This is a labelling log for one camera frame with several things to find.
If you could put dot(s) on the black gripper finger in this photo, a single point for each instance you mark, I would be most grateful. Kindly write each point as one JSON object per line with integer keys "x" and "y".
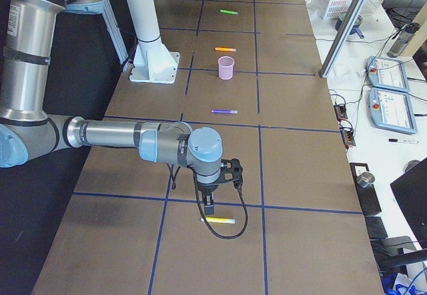
{"x": 208, "y": 203}

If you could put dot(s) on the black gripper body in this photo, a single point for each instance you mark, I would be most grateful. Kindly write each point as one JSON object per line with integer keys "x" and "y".
{"x": 207, "y": 187}

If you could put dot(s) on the purple highlighter pen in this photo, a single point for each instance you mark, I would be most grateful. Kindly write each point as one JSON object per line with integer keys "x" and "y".
{"x": 224, "y": 111}

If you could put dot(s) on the orange highlighter pen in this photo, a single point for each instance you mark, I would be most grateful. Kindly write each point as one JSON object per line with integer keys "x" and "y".
{"x": 225, "y": 49}

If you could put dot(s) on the green highlighter pen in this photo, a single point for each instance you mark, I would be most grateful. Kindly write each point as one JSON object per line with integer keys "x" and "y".
{"x": 228, "y": 12}

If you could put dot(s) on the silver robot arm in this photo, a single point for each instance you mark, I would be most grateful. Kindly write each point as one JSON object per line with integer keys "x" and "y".
{"x": 27, "y": 132}

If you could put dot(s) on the pink mesh pen holder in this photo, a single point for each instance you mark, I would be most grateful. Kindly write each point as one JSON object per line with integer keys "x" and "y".
{"x": 225, "y": 67}

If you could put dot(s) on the black marker pen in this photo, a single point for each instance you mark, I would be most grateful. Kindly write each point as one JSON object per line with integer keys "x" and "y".
{"x": 408, "y": 141}

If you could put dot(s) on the lower orange black connector box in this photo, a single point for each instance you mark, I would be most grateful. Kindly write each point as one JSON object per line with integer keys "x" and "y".
{"x": 347, "y": 134}

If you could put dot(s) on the orange black connector box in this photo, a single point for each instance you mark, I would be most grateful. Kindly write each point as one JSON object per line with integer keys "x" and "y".
{"x": 347, "y": 134}
{"x": 340, "y": 111}

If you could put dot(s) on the upper orange black connector box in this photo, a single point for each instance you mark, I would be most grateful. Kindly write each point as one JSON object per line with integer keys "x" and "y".
{"x": 340, "y": 111}

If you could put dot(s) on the steel cup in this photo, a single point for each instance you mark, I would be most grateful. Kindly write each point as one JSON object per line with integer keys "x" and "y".
{"x": 365, "y": 179}

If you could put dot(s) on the lower teach pendant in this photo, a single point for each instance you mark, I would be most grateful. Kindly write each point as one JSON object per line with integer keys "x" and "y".
{"x": 391, "y": 110}

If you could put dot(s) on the teach pendant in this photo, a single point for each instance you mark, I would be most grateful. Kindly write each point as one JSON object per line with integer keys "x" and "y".
{"x": 391, "y": 110}
{"x": 387, "y": 73}

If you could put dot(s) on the black monitor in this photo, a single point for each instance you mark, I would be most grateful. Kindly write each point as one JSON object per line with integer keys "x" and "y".
{"x": 410, "y": 193}

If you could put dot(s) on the upper teach pendant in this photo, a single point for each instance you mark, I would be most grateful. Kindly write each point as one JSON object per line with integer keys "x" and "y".
{"x": 387, "y": 73}

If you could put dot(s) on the dark water bottle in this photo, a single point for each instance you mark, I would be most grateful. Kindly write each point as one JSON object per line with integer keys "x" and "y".
{"x": 403, "y": 39}

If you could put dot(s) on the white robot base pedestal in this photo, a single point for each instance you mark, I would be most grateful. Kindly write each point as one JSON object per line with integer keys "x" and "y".
{"x": 153, "y": 62}

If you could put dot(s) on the aluminium frame post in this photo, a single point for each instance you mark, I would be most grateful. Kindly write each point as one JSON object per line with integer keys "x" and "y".
{"x": 341, "y": 36}

